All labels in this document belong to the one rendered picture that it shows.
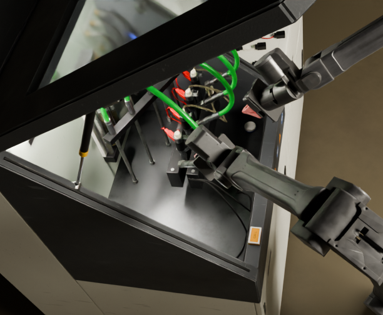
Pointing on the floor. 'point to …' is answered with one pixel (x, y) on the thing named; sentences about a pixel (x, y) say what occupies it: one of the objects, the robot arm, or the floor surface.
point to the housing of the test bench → (59, 281)
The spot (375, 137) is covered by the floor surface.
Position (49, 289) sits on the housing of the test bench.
